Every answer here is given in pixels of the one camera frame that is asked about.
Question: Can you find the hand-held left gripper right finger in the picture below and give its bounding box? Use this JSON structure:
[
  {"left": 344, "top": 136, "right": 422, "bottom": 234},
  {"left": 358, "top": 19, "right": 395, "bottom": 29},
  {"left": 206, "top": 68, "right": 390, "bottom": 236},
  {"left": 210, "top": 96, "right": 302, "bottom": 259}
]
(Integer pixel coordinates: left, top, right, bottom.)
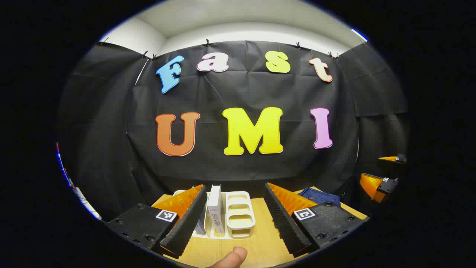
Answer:
[{"left": 264, "top": 182, "right": 370, "bottom": 258}]

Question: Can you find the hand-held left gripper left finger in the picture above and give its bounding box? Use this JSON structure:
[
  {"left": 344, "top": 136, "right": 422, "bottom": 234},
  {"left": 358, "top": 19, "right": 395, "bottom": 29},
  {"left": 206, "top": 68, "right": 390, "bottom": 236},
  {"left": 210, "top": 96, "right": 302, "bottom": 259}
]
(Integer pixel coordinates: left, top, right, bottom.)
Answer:
[{"left": 105, "top": 184, "right": 208, "bottom": 260}]

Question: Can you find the white blue-edged book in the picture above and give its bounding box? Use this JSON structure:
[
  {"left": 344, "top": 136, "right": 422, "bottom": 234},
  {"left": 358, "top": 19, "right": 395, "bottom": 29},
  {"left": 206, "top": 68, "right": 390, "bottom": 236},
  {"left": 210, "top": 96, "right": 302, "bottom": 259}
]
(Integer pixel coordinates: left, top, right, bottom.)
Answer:
[{"left": 193, "top": 186, "right": 207, "bottom": 236}]

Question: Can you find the white grey patterned book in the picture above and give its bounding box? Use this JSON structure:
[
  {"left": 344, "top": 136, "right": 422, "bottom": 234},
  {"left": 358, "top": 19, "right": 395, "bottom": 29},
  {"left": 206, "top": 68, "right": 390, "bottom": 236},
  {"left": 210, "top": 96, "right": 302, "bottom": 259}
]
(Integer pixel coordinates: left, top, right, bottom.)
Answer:
[{"left": 206, "top": 184, "right": 226, "bottom": 235}]

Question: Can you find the white plastic bookshelf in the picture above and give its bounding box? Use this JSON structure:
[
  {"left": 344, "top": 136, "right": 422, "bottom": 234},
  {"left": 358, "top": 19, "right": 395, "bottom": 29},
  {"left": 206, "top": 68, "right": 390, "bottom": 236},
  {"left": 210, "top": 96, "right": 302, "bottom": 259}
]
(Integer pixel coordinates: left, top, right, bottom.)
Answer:
[{"left": 173, "top": 184, "right": 257, "bottom": 239}]

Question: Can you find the blue schoolbag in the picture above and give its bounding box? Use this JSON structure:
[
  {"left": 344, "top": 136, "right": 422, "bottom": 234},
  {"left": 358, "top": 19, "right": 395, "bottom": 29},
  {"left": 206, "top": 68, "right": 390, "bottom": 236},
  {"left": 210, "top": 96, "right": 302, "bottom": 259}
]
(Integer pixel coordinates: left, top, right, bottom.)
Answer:
[{"left": 297, "top": 187, "right": 342, "bottom": 207}]

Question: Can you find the white side table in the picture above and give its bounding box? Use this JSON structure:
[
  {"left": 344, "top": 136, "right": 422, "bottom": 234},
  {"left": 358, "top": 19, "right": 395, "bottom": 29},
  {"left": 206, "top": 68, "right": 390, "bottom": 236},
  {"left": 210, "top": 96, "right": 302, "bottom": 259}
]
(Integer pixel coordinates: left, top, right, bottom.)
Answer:
[{"left": 73, "top": 186, "right": 102, "bottom": 220}]

